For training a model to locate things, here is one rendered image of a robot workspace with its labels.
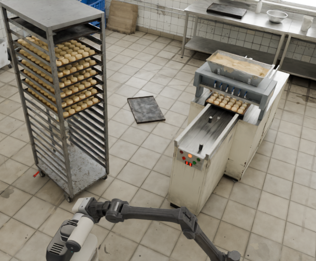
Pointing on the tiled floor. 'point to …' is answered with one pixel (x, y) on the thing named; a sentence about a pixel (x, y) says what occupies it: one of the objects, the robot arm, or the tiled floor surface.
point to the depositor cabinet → (244, 128)
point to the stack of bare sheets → (145, 110)
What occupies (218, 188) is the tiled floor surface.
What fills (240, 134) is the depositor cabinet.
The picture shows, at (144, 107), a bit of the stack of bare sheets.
